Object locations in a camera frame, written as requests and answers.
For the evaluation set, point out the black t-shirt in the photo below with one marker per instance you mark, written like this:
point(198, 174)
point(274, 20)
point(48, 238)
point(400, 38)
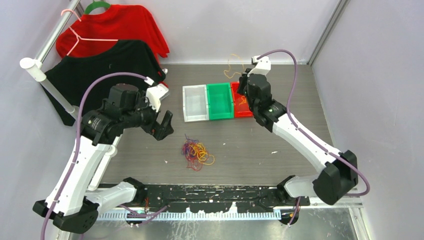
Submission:
point(73, 75)

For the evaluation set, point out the red t-shirt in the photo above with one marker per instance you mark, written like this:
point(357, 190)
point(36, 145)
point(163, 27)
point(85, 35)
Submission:
point(120, 22)

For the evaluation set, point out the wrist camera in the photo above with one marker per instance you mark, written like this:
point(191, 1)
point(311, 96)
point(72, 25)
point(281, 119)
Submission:
point(262, 65)
point(156, 94)

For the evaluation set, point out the green hanger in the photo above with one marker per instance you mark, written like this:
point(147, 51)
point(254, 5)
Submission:
point(96, 4)

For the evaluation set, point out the green plastic bin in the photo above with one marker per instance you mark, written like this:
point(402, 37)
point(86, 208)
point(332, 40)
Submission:
point(220, 101)

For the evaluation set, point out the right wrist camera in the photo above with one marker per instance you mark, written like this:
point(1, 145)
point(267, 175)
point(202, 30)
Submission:
point(262, 65)

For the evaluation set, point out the pink hanger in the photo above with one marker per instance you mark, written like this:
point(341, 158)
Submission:
point(78, 37)

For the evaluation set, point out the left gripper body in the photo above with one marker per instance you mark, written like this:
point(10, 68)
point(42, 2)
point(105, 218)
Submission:
point(145, 117)

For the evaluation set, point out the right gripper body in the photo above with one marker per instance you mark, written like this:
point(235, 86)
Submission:
point(243, 88)

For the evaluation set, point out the white clothes rack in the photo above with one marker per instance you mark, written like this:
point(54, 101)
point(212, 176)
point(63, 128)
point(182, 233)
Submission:
point(33, 67)

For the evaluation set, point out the white plastic bin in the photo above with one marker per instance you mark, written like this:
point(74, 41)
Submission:
point(195, 103)

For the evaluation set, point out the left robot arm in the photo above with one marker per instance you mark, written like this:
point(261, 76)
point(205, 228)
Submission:
point(75, 203)

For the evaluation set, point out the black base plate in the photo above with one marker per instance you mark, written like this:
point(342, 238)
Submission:
point(212, 198)

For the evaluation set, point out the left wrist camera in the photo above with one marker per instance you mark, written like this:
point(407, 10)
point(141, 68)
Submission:
point(156, 94)

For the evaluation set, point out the red plastic bin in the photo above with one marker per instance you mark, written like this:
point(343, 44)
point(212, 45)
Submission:
point(240, 105)

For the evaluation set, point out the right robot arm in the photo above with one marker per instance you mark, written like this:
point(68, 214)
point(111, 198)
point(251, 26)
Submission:
point(334, 178)

